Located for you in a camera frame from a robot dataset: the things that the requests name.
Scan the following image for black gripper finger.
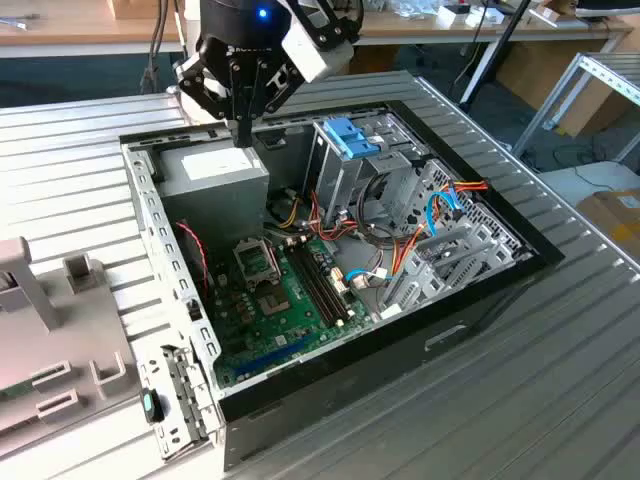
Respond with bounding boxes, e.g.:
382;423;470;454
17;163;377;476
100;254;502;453
173;48;247;150
244;62;306;150

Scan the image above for blue data wire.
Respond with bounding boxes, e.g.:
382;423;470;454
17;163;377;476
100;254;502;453
424;189;469;236

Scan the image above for orange red power wire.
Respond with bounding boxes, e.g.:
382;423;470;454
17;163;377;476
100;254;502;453
390;178;490;276

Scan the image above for grey metal disk bay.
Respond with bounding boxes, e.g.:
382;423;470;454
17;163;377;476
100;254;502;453
382;219;534;321

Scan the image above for blue plastic drive latch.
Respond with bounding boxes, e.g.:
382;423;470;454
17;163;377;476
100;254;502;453
344;137;384;159
323;118;366;146

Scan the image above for brown cardboard box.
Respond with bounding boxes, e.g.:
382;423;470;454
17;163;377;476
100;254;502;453
348;44;401;76

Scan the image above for brown wooden box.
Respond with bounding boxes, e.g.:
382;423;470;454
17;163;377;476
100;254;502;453
107;0;176;21

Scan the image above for grey metal drive cage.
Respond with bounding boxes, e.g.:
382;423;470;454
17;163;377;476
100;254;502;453
303;113;431;229

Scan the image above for grey power supply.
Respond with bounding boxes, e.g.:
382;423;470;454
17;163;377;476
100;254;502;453
157;138;271;251

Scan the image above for clear plastic bags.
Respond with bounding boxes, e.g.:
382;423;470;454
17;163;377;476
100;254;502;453
389;0;442;21

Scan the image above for metal socket cover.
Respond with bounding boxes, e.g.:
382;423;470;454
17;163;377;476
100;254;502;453
232;237;281;290

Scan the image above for white small box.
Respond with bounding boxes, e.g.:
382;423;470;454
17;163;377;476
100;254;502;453
469;7;505;26
438;3;472;27

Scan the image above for black RAM slot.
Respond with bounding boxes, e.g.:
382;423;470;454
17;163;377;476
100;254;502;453
289;244;337;329
299;242;350;326

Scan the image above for CPU socket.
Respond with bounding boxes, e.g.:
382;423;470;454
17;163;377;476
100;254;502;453
255;285;292;317

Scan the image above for black slanted pole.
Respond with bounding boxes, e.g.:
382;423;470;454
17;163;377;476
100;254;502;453
458;0;532;105

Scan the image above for green motherboard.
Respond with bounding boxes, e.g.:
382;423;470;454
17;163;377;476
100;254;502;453
207;234;376;389

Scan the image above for blue expansion slot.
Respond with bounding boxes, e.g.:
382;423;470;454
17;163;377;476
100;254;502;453
233;333;315;379

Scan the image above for grey parts rack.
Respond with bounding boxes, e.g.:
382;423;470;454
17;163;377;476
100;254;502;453
0;236;141;459

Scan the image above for long wooden desk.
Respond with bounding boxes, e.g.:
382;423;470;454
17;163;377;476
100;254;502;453
349;0;636;49

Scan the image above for black open PC case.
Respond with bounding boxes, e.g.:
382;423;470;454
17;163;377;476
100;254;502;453
118;99;566;471

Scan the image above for grey expansion slot latch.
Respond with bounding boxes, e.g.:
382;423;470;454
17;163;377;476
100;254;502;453
159;343;211;444

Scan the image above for black monitor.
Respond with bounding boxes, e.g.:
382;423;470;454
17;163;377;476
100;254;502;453
574;0;624;21

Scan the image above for white side table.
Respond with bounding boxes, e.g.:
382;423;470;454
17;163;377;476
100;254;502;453
542;160;640;209

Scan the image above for green RAM stick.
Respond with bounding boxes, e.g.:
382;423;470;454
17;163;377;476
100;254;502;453
0;367;69;401

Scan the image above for cardboard box with yellow label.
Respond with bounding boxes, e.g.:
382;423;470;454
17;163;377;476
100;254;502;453
574;187;640;264

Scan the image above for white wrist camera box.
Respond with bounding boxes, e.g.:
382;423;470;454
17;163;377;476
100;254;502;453
280;18;355;85

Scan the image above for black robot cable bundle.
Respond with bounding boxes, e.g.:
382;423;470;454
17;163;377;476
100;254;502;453
139;0;169;96

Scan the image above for yellow black wire bundle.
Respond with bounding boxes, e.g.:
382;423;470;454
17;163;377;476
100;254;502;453
267;194;304;231

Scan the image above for black wire loop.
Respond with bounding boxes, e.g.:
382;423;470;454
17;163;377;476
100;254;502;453
355;174;401;246

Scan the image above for orange red wire bundle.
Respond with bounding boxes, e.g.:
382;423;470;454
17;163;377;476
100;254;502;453
307;189;361;244

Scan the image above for red black fan wire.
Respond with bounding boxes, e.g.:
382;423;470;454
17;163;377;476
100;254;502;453
175;222;211;301

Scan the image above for aluminium shelf frame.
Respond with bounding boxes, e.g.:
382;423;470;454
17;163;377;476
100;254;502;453
510;51;640;169

